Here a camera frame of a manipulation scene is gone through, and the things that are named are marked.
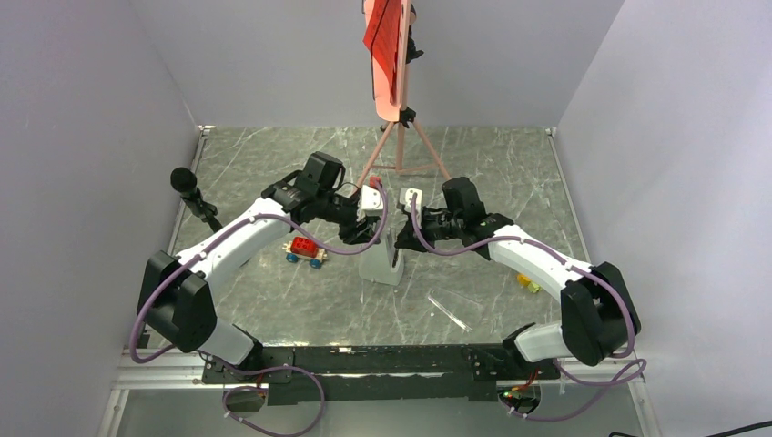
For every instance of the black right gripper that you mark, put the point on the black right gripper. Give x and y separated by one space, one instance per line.
409 238

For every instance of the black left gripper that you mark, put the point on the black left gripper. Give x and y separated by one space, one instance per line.
361 237

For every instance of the clear plastic metronome cover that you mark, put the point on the clear plastic metronome cover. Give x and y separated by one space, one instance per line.
464 312

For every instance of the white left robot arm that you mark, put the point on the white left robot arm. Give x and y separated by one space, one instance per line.
176 298

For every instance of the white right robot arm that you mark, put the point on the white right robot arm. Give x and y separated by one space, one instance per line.
598 319

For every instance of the red blue toy car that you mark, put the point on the red blue toy car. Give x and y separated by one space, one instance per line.
301 248

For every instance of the yellow green toy block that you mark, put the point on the yellow green toy block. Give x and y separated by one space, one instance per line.
528 283

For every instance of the pink tripod music stand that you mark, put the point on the pink tripod music stand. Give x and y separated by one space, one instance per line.
397 118

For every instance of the black microphone on stand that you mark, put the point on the black microphone on stand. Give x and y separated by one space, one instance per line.
185 183

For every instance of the red sheet music folder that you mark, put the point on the red sheet music folder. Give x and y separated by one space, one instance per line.
382 39

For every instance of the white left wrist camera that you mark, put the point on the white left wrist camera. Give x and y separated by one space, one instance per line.
371 203

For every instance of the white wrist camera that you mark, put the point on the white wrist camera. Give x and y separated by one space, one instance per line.
371 203
410 200

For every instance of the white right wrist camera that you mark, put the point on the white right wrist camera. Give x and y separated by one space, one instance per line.
410 200

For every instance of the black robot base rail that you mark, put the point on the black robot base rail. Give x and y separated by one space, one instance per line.
475 372

